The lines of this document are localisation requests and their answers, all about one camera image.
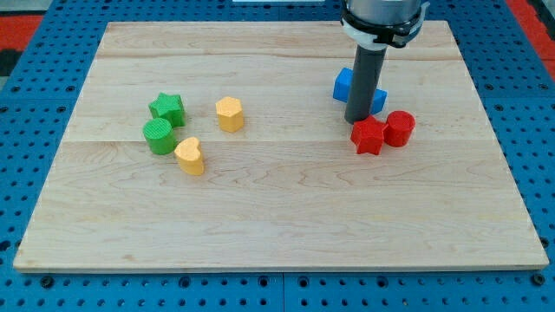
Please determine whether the yellow heart block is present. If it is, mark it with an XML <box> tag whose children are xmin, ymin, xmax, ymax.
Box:
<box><xmin>174</xmin><ymin>137</ymin><xmax>205</xmax><ymax>176</ymax></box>

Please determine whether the blue block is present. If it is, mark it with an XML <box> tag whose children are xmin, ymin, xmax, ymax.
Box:
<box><xmin>332</xmin><ymin>68</ymin><xmax>388</xmax><ymax>115</ymax></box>

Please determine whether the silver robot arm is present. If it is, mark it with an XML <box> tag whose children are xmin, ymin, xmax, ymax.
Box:
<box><xmin>341</xmin><ymin>0</ymin><xmax>429</xmax><ymax>124</ymax></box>

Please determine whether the red cylinder block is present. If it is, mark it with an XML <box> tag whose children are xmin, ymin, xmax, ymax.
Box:
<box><xmin>384</xmin><ymin>110</ymin><xmax>415</xmax><ymax>147</ymax></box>

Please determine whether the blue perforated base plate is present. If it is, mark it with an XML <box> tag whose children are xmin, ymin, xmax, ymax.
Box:
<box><xmin>1</xmin><ymin>0</ymin><xmax>554</xmax><ymax>311</ymax></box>

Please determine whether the yellow hexagon block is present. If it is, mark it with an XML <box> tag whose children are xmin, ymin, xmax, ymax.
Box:
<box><xmin>216</xmin><ymin>96</ymin><xmax>244</xmax><ymax>133</ymax></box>

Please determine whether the green star block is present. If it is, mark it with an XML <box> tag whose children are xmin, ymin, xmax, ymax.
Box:
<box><xmin>148</xmin><ymin>93</ymin><xmax>186</xmax><ymax>127</ymax></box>

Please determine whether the wooden board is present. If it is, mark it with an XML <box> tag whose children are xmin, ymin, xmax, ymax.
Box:
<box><xmin>13</xmin><ymin>21</ymin><xmax>548</xmax><ymax>273</ymax></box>

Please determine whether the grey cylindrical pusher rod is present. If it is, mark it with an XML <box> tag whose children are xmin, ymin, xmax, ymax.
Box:
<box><xmin>344</xmin><ymin>46</ymin><xmax>386</xmax><ymax>124</ymax></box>

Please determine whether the green cylinder block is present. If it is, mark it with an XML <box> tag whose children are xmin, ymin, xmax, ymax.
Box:
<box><xmin>142</xmin><ymin>118</ymin><xmax>177</xmax><ymax>155</ymax></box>

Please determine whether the red star block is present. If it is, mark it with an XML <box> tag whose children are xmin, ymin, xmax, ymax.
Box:
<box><xmin>350</xmin><ymin>115</ymin><xmax>387</xmax><ymax>155</ymax></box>

